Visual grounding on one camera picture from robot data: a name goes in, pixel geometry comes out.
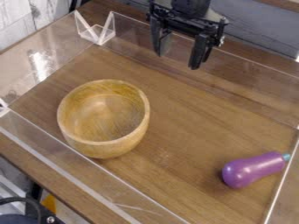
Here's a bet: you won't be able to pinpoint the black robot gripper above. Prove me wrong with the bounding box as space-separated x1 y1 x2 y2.
147 0 230 70

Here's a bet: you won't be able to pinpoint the purple toy eggplant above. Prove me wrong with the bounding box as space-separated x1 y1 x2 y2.
222 151 291 188

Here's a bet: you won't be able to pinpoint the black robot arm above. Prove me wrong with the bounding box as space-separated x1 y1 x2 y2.
147 0 230 70

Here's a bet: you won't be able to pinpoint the brown wooden bowl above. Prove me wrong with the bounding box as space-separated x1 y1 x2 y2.
56 79 151 159

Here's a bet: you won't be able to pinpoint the clear acrylic tray walls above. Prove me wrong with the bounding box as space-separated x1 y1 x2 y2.
0 17 299 224

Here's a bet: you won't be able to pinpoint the yellow object under table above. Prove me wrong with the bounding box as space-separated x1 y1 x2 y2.
41 194 56 213

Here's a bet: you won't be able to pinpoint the clear acrylic corner bracket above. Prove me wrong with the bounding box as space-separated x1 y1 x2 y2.
73 11 116 46

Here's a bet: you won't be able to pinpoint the black clamp mount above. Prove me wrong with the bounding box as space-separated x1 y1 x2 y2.
24 193 65 224

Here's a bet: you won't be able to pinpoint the black cable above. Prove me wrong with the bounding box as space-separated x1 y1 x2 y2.
0 197 43 224

